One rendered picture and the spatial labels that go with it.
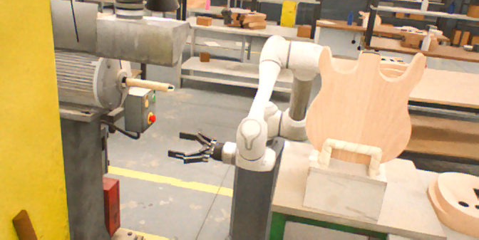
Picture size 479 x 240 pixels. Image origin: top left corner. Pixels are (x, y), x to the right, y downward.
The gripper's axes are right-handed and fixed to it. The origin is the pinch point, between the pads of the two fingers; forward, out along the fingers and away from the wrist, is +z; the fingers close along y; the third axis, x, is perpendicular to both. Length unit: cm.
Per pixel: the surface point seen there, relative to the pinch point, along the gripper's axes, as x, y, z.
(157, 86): 22.0, 7.2, 10.2
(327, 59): 47, -2, -55
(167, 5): 53, 18, 9
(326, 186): 3, -14, -62
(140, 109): -1.3, 24.2, 27.2
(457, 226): -10, -8, -112
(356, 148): 19, -11, -69
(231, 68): -129, 362, 55
